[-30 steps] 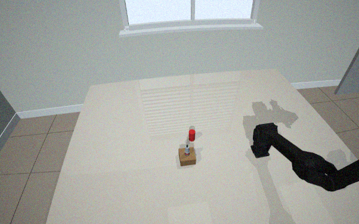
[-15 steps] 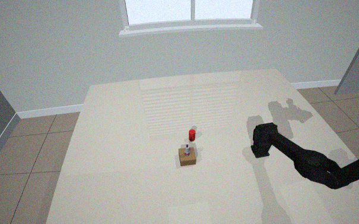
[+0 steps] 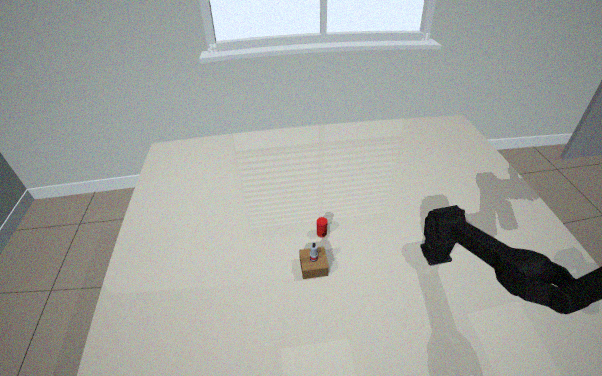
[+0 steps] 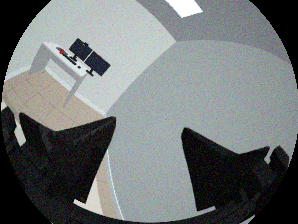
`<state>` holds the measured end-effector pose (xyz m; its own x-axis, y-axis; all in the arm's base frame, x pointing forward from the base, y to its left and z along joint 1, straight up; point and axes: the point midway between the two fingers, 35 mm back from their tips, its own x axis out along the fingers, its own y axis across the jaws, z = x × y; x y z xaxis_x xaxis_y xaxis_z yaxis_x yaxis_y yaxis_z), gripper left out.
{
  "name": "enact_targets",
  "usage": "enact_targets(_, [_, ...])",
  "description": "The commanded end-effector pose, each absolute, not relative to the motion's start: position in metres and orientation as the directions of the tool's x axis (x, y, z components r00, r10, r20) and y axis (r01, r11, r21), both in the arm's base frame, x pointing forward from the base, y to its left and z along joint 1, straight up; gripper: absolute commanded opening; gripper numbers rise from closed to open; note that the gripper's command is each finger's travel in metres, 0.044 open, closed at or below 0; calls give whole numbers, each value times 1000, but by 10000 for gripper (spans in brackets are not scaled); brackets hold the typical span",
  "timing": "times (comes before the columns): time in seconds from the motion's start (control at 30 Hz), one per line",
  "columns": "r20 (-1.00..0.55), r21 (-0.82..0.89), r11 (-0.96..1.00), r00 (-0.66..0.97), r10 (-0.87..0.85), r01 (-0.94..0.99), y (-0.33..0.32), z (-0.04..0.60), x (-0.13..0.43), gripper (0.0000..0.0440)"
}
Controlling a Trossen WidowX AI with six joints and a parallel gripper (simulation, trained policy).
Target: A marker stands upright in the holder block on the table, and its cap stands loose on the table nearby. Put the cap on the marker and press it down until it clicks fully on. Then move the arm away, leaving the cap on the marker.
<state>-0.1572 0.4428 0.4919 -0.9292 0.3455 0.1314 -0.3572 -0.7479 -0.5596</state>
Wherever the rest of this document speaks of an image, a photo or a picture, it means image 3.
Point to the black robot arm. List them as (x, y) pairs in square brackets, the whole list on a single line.
[(524, 273)]

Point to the tan wooden block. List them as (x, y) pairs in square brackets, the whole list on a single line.
[(313, 269)]

